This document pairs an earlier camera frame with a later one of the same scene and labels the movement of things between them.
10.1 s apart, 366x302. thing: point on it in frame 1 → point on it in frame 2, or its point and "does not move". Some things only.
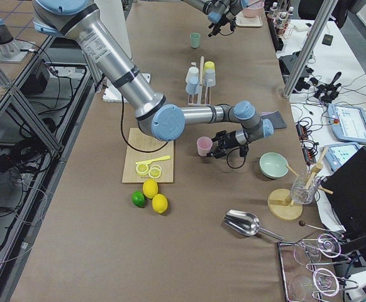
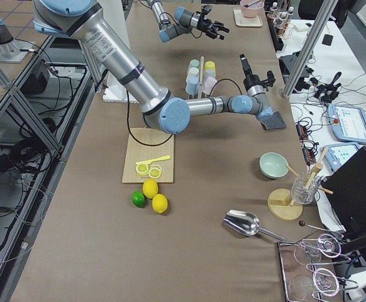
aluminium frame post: [324, 16] does not move
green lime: [138, 199] does not move
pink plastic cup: [204, 144] → [209, 85]
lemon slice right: [155, 172] does not move
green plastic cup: [195, 38] → [194, 63]
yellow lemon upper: [149, 187] does not move
